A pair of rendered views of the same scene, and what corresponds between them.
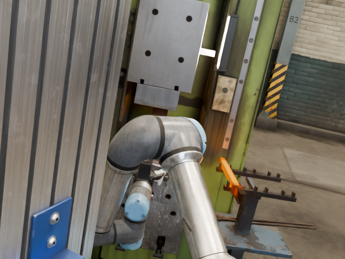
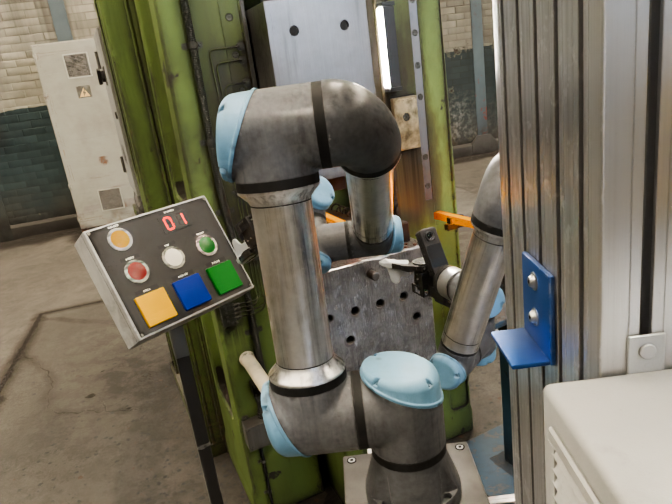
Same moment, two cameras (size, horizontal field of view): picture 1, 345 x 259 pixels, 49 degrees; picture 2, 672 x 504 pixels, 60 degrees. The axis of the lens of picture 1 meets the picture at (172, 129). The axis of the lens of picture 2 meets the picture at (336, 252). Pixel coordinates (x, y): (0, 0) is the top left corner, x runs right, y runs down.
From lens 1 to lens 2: 0.74 m
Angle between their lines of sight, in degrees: 20
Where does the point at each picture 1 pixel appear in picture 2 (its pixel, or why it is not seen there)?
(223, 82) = (401, 106)
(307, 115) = not seen: hidden behind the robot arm
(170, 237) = (422, 350)
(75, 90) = not seen: outside the picture
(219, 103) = (405, 138)
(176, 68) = not seen: hidden behind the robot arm
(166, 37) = (321, 64)
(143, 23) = (282, 54)
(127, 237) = (488, 346)
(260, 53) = (431, 47)
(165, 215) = (408, 323)
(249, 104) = (438, 125)
